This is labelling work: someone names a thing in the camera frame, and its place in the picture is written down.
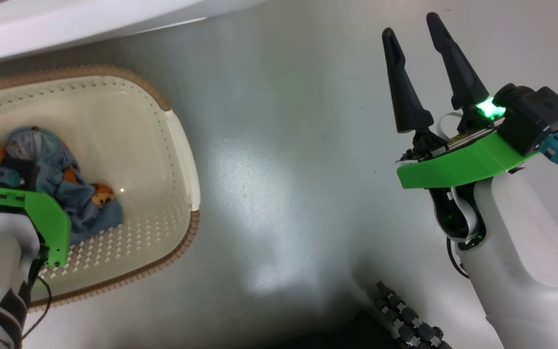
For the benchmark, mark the cream perforated laundry basket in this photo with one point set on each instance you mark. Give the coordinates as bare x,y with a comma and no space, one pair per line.
138,145

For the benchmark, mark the black roller base wheel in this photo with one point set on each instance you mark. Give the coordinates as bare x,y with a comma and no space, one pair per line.
405,317

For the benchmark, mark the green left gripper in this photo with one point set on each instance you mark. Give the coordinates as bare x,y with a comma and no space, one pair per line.
51,218

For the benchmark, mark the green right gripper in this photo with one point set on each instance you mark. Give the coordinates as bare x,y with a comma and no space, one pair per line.
453,167

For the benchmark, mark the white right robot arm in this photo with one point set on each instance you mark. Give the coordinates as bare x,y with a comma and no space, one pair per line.
521,252

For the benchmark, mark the blue garment with cream collar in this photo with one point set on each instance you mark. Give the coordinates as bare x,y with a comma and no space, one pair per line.
80,203

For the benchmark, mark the white front-load washing machine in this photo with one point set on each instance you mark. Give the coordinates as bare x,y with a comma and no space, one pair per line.
66,24

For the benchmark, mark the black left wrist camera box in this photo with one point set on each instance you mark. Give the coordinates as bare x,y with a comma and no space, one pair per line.
27,174

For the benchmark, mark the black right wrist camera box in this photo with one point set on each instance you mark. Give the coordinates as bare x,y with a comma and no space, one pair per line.
535,118

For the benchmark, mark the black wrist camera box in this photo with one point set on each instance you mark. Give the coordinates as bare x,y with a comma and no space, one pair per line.
535,118
27,174

